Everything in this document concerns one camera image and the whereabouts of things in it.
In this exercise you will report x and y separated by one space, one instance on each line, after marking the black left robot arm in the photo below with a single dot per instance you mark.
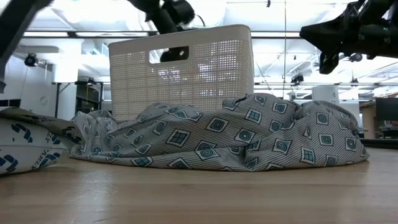
15 21

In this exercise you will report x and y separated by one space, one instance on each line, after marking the white box cabinet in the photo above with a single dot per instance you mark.
325 94

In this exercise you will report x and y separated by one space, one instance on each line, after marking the black frame table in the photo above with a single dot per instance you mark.
77 93

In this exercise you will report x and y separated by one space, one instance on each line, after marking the black computer monitor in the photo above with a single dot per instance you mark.
387 109

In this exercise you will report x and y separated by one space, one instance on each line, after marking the white package blue print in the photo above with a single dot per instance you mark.
28 146

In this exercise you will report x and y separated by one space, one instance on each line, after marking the grey patterned hospital gown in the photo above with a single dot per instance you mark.
236 137

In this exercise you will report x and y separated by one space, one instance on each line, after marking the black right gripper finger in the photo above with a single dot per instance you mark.
329 63

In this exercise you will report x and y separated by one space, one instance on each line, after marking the ceiling mounted black camera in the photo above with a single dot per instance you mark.
30 60

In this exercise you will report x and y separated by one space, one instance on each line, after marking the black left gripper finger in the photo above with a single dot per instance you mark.
174 54

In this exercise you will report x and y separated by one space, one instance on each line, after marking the white perforated plastic basket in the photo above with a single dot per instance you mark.
186 77

